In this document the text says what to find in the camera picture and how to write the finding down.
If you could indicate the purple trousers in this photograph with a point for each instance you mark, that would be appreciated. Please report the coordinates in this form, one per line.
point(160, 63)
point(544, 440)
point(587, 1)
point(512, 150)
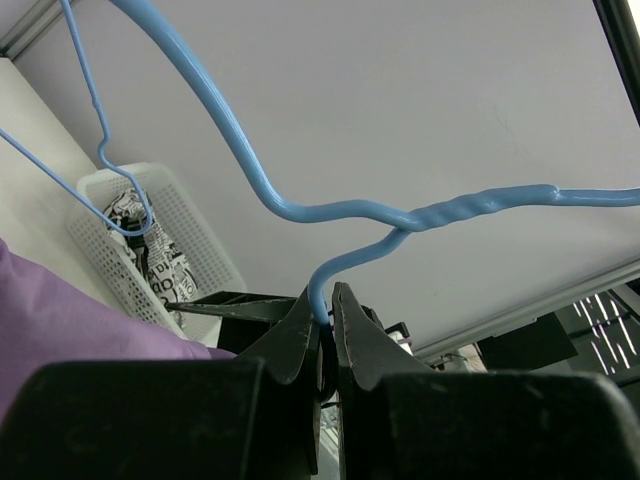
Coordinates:
point(45, 320)

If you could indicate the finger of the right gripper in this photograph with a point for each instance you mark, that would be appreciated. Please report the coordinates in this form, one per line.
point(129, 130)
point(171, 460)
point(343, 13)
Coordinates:
point(238, 305)

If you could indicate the white plastic basket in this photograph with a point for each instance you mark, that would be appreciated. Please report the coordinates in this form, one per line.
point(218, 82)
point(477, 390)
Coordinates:
point(212, 268)

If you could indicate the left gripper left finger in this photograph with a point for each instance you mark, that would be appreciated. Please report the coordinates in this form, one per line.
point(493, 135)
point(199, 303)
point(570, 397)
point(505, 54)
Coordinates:
point(253, 417)

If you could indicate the black white printed cloth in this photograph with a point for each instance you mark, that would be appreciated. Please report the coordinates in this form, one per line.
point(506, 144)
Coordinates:
point(161, 263)

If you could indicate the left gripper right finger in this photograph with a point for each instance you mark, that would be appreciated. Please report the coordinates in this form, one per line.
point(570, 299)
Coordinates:
point(402, 420)

